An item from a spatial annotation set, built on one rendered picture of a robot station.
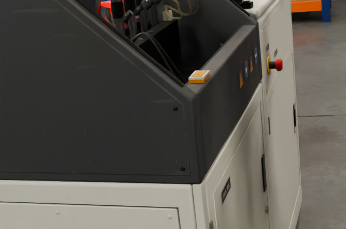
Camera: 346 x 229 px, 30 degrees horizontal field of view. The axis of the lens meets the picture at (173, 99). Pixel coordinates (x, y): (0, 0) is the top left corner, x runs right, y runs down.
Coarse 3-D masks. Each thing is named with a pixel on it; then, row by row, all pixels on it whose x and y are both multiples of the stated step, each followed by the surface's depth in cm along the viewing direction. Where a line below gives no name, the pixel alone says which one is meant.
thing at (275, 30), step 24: (288, 0) 234; (264, 24) 184; (288, 24) 233; (264, 48) 182; (288, 48) 231; (264, 72) 182; (288, 72) 231; (288, 96) 230; (288, 120) 228; (288, 144) 227; (288, 168) 226; (288, 192) 225; (288, 216) 224
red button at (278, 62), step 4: (268, 60) 186; (276, 60) 186; (280, 60) 186; (268, 64) 186; (272, 64) 186; (276, 64) 185; (280, 64) 186; (268, 68) 186; (272, 68) 187; (276, 68) 186; (280, 68) 186; (268, 72) 187
